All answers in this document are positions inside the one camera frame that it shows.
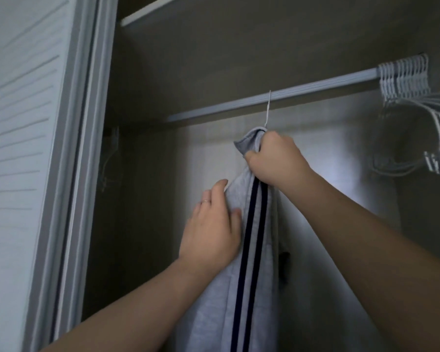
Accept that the person's right hand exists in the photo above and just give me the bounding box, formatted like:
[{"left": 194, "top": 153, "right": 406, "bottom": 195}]
[{"left": 244, "top": 130, "right": 318, "bottom": 197}]

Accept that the person's left forearm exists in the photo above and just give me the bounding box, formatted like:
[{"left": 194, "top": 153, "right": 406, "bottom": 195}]
[{"left": 40, "top": 256, "right": 221, "bottom": 352}]

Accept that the person's left hand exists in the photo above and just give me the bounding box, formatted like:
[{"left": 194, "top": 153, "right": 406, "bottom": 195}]
[{"left": 176, "top": 178, "right": 244, "bottom": 282}]

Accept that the person's right forearm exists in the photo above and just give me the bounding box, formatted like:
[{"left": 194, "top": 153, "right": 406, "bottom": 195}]
[{"left": 279, "top": 168, "right": 440, "bottom": 352}]

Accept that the grey striped zip hoodie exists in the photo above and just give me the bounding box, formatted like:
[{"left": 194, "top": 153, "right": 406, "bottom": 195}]
[{"left": 165, "top": 127, "right": 290, "bottom": 352}]

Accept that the closet rod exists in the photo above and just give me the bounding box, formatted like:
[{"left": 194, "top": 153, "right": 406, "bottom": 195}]
[{"left": 163, "top": 64, "right": 386, "bottom": 125}]

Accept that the white wire hanger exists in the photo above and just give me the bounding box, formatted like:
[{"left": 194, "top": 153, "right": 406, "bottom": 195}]
[{"left": 263, "top": 89, "right": 274, "bottom": 132}]

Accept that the bunch of white hangers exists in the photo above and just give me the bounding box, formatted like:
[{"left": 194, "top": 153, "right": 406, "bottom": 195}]
[{"left": 370, "top": 53, "right": 440, "bottom": 179}]

